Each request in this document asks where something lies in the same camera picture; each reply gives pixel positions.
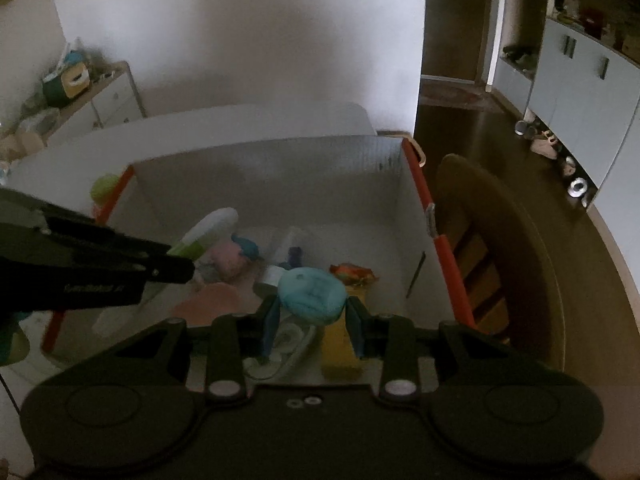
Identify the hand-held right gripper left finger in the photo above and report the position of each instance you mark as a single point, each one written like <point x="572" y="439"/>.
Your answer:
<point x="270" y="322"/>

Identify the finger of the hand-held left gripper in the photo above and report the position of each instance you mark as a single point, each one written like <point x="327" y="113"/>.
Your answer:
<point x="170" y="267"/>

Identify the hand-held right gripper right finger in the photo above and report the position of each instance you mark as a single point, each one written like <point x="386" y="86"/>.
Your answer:
<point x="355" y="327"/>

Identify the clear tape dispenser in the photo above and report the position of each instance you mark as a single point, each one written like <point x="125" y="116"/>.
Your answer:
<point x="292" y="342"/>

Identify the teal round face disc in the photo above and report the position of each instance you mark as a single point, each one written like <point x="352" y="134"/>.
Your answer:
<point x="310" y="292"/>

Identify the pink bowl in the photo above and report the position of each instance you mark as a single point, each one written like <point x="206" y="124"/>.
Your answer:
<point x="210" y="302"/>

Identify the orange fish toy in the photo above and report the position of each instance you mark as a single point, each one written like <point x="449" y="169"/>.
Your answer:
<point x="350" y="272"/>

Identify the white green marker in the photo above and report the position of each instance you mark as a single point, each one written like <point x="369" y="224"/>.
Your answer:
<point x="210" y="227"/>

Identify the pink-haired doll figure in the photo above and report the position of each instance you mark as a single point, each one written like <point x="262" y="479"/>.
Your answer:
<point x="227" y="257"/>

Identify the red storage box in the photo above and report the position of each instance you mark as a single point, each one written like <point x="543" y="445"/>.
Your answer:
<point x="300" y="185"/>

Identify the yellow notepad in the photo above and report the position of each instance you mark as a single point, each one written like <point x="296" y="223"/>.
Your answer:
<point x="340" y="355"/>

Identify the white drawer cabinet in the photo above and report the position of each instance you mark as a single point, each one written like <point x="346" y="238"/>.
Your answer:
<point x="115" y="100"/>

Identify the wooden chair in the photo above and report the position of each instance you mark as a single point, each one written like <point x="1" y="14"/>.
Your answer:
<point x="520" y="260"/>

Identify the green teal bag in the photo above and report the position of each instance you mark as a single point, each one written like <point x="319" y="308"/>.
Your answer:
<point x="65" y="85"/>

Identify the white shoe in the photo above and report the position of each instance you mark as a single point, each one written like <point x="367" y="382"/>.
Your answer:
<point x="545" y="145"/>

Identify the shiny silver shoe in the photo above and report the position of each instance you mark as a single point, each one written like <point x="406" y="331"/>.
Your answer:
<point x="579" y="187"/>

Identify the brown door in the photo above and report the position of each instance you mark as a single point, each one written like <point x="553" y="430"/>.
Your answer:
<point x="455" y="20"/>

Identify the red container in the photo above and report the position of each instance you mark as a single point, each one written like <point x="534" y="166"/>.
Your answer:
<point x="592" y="21"/>

